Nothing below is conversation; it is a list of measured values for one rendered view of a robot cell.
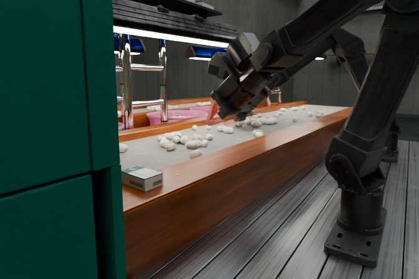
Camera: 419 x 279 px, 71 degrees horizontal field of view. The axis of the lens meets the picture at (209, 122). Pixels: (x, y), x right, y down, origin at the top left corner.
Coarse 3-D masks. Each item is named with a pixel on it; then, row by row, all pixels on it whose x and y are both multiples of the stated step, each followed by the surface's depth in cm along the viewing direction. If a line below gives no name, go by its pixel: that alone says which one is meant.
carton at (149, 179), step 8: (128, 168) 46; (136, 168) 46; (144, 168) 46; (128, 176) 44; (136, 176) 43; (144, 176) 42; (152, 176) 43; (160, 176) 44; (128, 184) 44; (136, 184) 43; (144, 184) 42; (152, 184) 43; (160, 184) 44
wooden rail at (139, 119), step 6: (174, 108) 152; (180, 108) 152; (186, 108) 153; (138, 114) 129; (144, 114) 131; (120, 120) 121; (138, 120) 129; (144, 120) 131; (138, 126) 129; (144, 126) 131
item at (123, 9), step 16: (112, 0) 66; (128, 16) 68; (144, 16) 72; (160, 16) 76; (176, 16) 82; (192, 16) 88; (160, 32) 75; (176, 32) 79; (192, 32) 84; (208, 32) 90; (224, 32) 98
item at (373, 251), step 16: (352, 192) 47; (368, 192) 46; (352, 208) 47; (368, 208) 46; (384, 208) 55; (336, 224) 50; (352, 224) 47; (368, 224) 46; (384, 224) 50; (336, 240) 45; (352, 240) 45; (368, 240) 45; (336, 256) 42; (352, 256) 41; (368, 256) 41
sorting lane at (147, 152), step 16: (272, 112) 157; (288, 112) 157; (304, 112) 157; (240, 128) 107; (256, 128) 107; (272, 128) 107; (128, 144) 82; (144, 144) 82; (176, 144) 82; (208, 144) 82; (224, 144) 82; (128, 160) 66; (144, 160) 66; (160, 160) 66; (176, 160) 66
